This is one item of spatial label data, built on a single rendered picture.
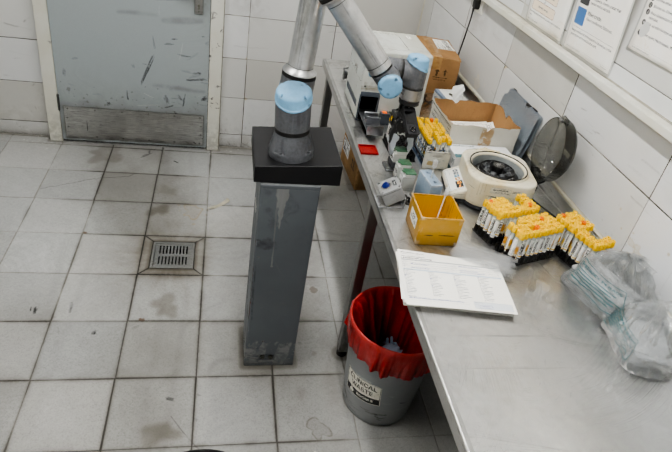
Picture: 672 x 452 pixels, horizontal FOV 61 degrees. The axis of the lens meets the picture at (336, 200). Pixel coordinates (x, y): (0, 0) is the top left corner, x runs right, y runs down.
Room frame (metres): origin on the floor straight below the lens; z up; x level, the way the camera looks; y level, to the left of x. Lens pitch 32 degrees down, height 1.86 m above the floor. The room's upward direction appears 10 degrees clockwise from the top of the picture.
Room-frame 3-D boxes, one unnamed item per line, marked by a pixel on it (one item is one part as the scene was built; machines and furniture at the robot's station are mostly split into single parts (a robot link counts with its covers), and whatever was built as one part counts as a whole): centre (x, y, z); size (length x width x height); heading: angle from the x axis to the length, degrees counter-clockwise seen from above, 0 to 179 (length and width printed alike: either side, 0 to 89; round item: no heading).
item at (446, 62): (2.80, -0.33, 0.97); 0.31 x 0.23 x 0.18; 8
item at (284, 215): (1.69, 0.18, 0.44); 0.20 x 0.20 x 0.87; 14
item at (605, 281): (1.29, -0.80, 0.97); 0.26 x 0.17 x 0.19; 30
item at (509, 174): (1.76, -0.53, 0.97); 0.15 x 0.15 x 0.07
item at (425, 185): (1.63, -0.29, 0.92); 0.10 x 0.07 x 0.10; 21
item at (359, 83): (2.34, -0.12, 1.03); 0.31 x 0.27 x 0.30; 14
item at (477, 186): (1.76, -0.51, 0.94); 0.30 x 0.24 x 0.12; 95
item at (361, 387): (1.54, -0.30, 0.22); 0.38 x 0.37 x 0.44; 14
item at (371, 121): (2.13, -0.08, 0.92); 0.21 x 0.07 x 0.05; 14
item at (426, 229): (1.46, -0.30, 0.93); 0.13 x 0.13 x 0.10; 12
